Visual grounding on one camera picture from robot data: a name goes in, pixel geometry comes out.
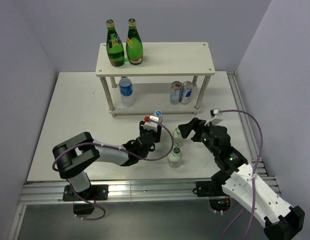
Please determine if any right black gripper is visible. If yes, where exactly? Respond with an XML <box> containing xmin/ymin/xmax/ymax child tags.
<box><xmin>178</xmin><ymin>117</ymin><xmax>219</xmax><ymax>156</ymax></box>

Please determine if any blue label water bottle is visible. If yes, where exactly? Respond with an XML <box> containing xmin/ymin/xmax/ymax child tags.
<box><xmin>118</xmin><ymin>76</ymin><xmax>134</xmax><ymax>107</ymax></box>
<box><xmin>150</xmin><ymin>110</ymin><xmax>163</xmax><ymax>123</ymax></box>

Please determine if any green glass bottle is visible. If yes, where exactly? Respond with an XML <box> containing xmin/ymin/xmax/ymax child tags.
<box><xmin>106</xmin><ymin>19</ymin><xmax>125</xmax><ymax>67</ymax></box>
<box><xmin>126</xmin><ymin>18</ymin><xmax>144</xmax><ymax>65</ymax></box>

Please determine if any green glass bottle front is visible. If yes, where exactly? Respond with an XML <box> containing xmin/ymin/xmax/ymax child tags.
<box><xmin>126</xmin><ymin>18</ymin><xmax>144</xmax><ymax>65</ymax></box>

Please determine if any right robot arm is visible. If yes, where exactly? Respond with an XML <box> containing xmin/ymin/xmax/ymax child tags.
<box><xmin>178</xmin><ymin>117</ymin><xmax>305</xmax><ymax>240</ymax></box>

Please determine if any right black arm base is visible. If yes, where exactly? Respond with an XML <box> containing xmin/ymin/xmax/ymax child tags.
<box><xmin>192</xmin><ymin>180</ymin><xmax>231</xmax><ymax>212</ymax></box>

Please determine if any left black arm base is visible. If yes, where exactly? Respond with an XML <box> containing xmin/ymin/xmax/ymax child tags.
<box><xmin>62</xmin><ymin>183</ymin><xmax>110</xmax><ymax>221</ymax></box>

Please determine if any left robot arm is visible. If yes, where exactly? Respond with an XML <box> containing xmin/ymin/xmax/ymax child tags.
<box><xmin>52</xmin><ymin>120</ymin><xmax>162</xmax><ymax>200</ymax></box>

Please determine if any white two-tier shelf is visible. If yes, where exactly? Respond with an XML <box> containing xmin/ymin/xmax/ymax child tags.
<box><xmin>95</xmin><ymin>42</ymin><xmax>216</xmax><ymax>117</ymax></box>

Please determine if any clear soda bottle rear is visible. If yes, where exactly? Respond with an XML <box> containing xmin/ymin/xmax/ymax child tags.
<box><xmin>173</xmin><ymin>127</ymin><xmax>186</xmax><ymax>147</ymax></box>

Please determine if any clear soda bottle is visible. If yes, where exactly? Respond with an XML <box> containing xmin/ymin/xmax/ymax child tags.
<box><xmin>173</xmin><ymin>127</ymin><xmax>186</xmax><ymax>147</ymax></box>
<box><xmin>167</xmin><ymin>147</ymin><xmax>182</xmax><ymax>168</ymax></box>

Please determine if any clear soda bottle front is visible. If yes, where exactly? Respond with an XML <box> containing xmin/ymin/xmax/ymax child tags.
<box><xmin>167</xmin><ymin>147</ymin><xmax>182</xmax><ymax>168</ymax></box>

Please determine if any light blue drink can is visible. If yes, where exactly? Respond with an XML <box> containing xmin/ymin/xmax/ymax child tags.
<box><xmin>170</xmin><ymin>81</ymin><xmax>182</xmax><ymax>105</ymax></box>

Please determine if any silver blue energy drink can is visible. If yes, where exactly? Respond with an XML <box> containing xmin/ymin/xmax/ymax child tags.
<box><xmin>180</xmin><ymin>81</ymin><xmax>194</xmax><ymax>105</ymax></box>

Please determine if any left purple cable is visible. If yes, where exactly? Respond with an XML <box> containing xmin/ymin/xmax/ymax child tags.
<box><xmin>51</xmin><ymin>117</ymin><xmax>175</xmax><ymax>221</ymax></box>

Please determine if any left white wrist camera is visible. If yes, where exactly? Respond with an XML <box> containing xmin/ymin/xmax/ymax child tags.
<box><xmin>143</xmin><ymin>115</ymin><xmax>162</xmax><ymax>132</ymax></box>

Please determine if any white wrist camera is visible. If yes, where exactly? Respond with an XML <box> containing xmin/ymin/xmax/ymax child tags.
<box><xmin>204</xmin><ymin>108</ymin><xmax>223</xmax><ymax>126</ymax></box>
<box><xmin>143</xmin><ymin>115</ymin><xmax>162</xmax><ymax>132</ymax></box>

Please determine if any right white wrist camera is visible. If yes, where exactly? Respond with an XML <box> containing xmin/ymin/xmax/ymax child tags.
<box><xmin>204</xmin><ymin>108</ymin><xmax>223</xmax><ymax>126</ymax></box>

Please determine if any aluminium right rail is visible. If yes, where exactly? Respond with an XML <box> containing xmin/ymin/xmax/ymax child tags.
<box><xmin>226</xmin><ymin>70</ymin><xmax>278</xmax><ymax>187</ymax></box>

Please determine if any aluminium rail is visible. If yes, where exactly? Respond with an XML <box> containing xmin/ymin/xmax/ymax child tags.
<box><xmin>226</xmin><ymin>70</ymin><xmax>278</xmax><ymax>187</ymax></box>
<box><xmin>18</xmin><ymin>177</ymin><xmax>248</xmax><ymax>205</ymax></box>

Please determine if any aluminium front rail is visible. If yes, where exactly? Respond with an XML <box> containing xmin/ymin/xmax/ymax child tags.
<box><xmin>18</xmin><ymin>177</ymin><xmax>248</xmax><ymax>205</ymax></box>

